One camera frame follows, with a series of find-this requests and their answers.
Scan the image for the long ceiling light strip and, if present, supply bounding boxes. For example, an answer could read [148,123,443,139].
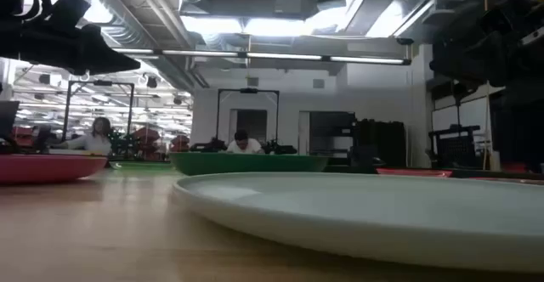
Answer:
[110,47,412,66]

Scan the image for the black storage cabinets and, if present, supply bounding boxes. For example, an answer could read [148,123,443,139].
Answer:
[351,119,407,168]

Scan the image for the translucent pink plastic plate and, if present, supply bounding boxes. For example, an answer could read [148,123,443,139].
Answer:
[375,167,454,178]

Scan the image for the grey ceiling ventilation box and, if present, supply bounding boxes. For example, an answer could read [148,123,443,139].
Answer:
[275,0,303,18]

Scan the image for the translucent green plastic plate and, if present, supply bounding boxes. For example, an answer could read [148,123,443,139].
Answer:
[108,160,176,172]

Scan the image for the black equipment cart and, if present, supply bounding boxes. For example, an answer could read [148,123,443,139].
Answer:
[428,124,484,169]

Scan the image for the dark green plastic plate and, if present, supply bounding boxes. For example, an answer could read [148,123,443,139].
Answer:
[168,151,331,177]

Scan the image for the large white plastic plate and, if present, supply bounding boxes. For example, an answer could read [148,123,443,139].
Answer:
[171,171,544,274]

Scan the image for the person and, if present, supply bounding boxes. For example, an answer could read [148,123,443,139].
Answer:
[63,116,113,156]
[225,129,265,155]

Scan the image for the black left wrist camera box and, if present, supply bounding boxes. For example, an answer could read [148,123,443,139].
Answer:
[49,0,92,31]

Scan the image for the dark computer monitor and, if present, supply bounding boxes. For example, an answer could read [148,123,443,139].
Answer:
[0,100,20,141]

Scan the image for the opaque pink plastic plate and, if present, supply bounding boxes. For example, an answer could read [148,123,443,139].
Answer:
[0,153,109,185]

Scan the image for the dark shelving unit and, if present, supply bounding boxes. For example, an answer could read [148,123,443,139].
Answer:
[309,110,356,158]

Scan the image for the black gantry frame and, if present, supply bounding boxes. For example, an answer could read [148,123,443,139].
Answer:
[62,80,135,143]
[215,87,281,147]

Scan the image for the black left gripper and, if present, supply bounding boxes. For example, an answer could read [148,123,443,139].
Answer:
[0,16,142,76]

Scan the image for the red background equipment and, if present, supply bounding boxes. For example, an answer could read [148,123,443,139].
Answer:
[169,134,191,153]
[131,127,162,160]

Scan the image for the white wall board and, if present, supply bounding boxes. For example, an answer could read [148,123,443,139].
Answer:
[431,96,494,147]

